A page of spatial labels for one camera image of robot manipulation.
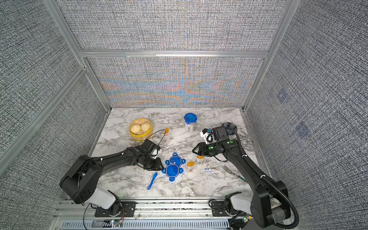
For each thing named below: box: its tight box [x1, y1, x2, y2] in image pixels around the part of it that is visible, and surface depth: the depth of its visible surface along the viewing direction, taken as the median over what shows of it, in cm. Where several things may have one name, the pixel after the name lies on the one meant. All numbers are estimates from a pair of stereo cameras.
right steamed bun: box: [140, 121, 151, 133], surface depth 102 cm
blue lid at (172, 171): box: [161, 163, 184, 182], surface depth 87 cm
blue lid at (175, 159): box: [164, 152, 186, 168], surface depth 92 cm
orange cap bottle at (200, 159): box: [196, 155, 205, 165], surface depth 84 cm
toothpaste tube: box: [204, 168, 221, 173], surface depth 87 cm
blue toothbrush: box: [147, 172, 158, 191], surface depth 85 cm
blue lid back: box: [184, 112, 198, 125], surface depth 99 cm
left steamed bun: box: [130, 123, 142, 135], surface depth 102 cm
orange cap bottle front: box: [186, 161, 196, 173], surface depth 81 cm
